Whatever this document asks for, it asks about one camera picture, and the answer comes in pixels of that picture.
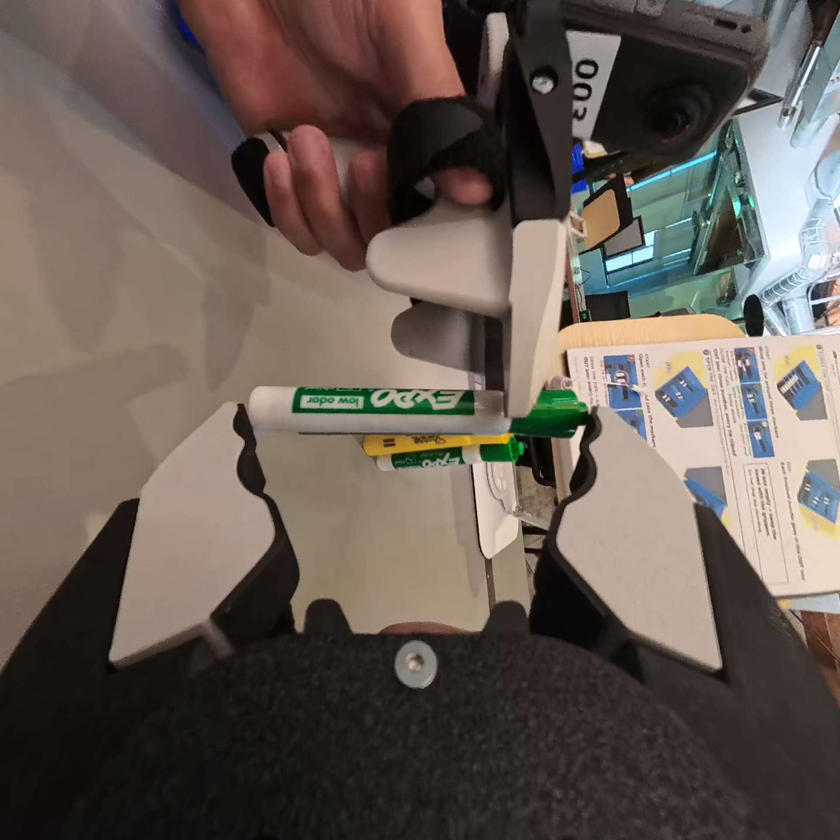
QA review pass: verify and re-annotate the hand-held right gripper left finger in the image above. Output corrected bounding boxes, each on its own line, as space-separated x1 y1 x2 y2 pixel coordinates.
107 402 301 669

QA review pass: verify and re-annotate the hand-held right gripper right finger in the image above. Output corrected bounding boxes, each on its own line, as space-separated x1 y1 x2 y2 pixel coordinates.
528 406 724 678

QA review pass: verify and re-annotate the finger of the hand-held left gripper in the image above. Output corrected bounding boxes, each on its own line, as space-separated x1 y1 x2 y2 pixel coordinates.
391 303 508 395
365 202 571 417

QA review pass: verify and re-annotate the green dry erase marker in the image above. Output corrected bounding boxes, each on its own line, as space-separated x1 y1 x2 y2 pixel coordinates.
248 386 589 439
375 438 527 472

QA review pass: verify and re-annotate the yellow highlighter marker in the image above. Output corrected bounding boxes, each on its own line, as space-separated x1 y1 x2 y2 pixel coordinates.
363 433 514 458

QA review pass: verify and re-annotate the grey desk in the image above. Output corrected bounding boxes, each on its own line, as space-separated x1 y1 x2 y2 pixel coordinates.
0 0 532 657

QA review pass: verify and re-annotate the person's left hand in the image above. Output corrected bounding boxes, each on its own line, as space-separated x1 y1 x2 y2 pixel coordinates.
176 0 494 272

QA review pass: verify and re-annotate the printed instruction sheet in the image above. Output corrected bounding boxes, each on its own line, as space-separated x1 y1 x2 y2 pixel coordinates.
567 335 840 598

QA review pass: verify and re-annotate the silver ventilation duct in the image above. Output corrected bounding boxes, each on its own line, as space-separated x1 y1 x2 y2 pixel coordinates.
761 262 840 336

